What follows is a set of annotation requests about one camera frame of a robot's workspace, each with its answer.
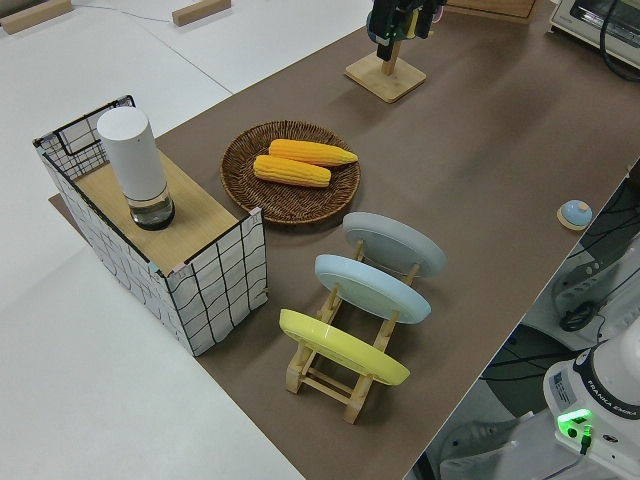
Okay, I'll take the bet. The grey plate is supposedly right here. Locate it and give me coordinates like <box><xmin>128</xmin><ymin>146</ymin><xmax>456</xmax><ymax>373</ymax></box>
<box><xmin>341</xmin><ymin>211</ymin><xmax>448</xmax><ymax>280</ymax></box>

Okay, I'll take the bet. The wooden block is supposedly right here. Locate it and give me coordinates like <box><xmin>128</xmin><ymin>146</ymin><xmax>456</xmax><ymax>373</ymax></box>
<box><xmin>171</xmin><ymin>0</ymin><xmax>233</xmax><ymax>28</ymax></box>
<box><xmin>0</xmin><ymin>0</ymin><xmax>74</xmax><ymax>36</ymax></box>

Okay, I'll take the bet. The white toaster oven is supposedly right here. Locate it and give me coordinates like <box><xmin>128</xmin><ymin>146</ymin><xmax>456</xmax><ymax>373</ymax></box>
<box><xmin>544</xmin><ymin>0</ymin><xmax>640</xmax><ymax>55</ymax></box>

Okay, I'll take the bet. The wooden plate rack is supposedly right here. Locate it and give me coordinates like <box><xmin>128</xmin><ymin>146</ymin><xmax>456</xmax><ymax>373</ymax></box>
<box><xmin>285</xmin><ymin>238</ymin><xmax>422</xmax><ymax>426</ymax></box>

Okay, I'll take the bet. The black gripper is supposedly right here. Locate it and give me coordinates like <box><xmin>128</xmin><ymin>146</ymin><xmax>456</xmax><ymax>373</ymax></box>
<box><xmin>366</xmin><ymin>0</ymin><xmax>444</xmax><ymax>62</ymax></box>

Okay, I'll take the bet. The black hanging cable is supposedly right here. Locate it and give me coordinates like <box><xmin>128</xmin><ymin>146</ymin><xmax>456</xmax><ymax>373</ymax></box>
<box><xmin>598</xmin><ymin>0</ymin><xmax>640</xmax><ymax>85</ymax></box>

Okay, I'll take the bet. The blue call bell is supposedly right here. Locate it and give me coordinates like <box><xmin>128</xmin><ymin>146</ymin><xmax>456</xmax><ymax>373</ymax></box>
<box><xmin>556</xmin><ymin>199</ymin><xmax>594</xmax><ymax>232</ymax></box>

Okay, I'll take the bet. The light blue plate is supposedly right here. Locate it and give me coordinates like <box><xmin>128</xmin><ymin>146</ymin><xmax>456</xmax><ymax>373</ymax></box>
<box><xmin>313</xmin><ymin>253</ymin><xmax>433</xmax><ymax>327</ymax></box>

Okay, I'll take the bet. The wooden stand with square base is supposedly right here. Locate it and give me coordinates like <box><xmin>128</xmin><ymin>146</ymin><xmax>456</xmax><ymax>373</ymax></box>
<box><xmin>343</xmin><ymin>42</ymin><xmax>428</xmax><ymax>105</ymax></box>

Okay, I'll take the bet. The yellow corn cob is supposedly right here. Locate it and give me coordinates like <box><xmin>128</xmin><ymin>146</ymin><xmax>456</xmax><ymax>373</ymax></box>
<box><xmin>252</xmin><ymin>154</ymin><xmax>333</xmax><ymax>190</ymax></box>
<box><xmin>268</xmin><ymin>138</ymin><xmax>360</xmax><ymax>168</ymax></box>

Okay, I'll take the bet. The yellow plate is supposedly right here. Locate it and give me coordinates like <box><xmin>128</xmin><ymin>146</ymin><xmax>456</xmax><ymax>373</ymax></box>
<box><xmin>278</xmin><ymin>308</ymin><xmax>412</xmax><ymax>387</ymax></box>

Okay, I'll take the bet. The brown table mat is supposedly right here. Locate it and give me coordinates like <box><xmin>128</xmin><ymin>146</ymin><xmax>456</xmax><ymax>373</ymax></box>
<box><xmin>152</xmin><ymin>0</ymin><xmax>640</xmax><ymax>480</ymax></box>

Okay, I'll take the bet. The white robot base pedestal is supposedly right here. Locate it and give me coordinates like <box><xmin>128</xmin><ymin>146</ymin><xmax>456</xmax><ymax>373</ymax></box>
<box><xmin>424</xmin><ymin>410</ymin><xmax>640</xmax><ymax>480</ymax></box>

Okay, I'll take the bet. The light wooden cabinet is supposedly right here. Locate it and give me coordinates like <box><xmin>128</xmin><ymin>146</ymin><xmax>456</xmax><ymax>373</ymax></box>
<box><xmin>443</xmin><ymin>0</ymin><xmax>541</xmax><ymax>26</ymax></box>

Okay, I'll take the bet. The white cylinder with clear base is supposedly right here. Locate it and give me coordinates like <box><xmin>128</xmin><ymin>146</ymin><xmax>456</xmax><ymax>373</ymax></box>
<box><xmin>95</xmin><ymin>107</ymin><xmax>177</xmax><ymax>232</ymax></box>

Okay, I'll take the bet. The white black grid box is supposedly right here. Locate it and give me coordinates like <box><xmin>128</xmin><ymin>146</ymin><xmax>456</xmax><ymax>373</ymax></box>
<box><xmin>32</xmin><ymin>93</ymin><xmax>269</xmax><ymax>358</ymax></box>

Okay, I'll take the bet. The brown wicker basket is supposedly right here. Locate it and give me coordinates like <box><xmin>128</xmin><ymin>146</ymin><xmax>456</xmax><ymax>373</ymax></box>
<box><xmin>220</xmin><ymin>119</ymin><xmax>362</xmax><ymax>231</ymax></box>

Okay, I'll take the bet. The coiled black cable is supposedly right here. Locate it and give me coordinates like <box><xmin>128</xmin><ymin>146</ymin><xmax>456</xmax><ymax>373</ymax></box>
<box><xmin>558</xmin><ymin>301</ymin><xmax>600</xmax><ymax>334</ymax></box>

